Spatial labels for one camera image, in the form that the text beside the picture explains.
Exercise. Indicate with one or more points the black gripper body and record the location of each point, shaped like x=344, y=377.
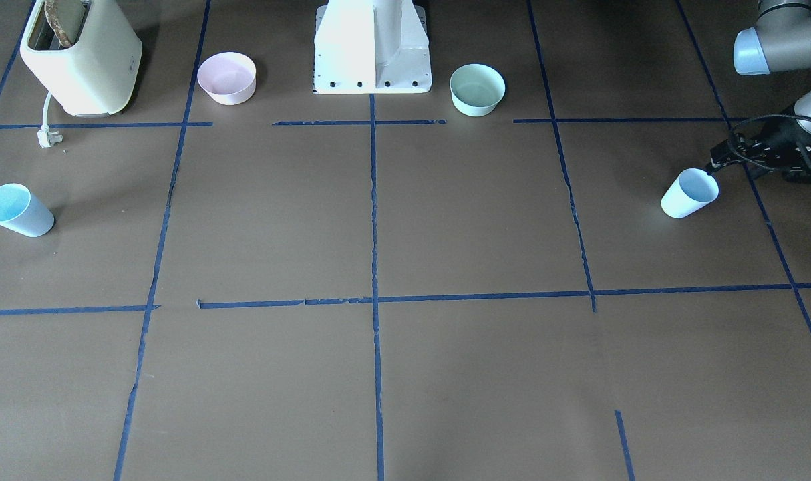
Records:
x=777, y=143

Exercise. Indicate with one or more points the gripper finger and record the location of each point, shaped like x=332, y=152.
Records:
x=715, y=165
x=733, y=151

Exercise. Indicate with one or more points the light blue cup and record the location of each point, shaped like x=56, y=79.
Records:
x=692, y=190
x=21, y=211

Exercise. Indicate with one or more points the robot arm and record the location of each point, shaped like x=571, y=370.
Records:
x=780, y=41

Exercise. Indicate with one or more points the green bowl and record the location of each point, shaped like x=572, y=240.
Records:
x=476, y=89

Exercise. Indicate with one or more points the pink bowl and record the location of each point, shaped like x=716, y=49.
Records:
x=230, y=78

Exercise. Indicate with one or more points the cream toaster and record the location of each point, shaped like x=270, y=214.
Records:
x=95, y=75

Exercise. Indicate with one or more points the toast slice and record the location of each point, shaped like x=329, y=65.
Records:
x=66, y=19

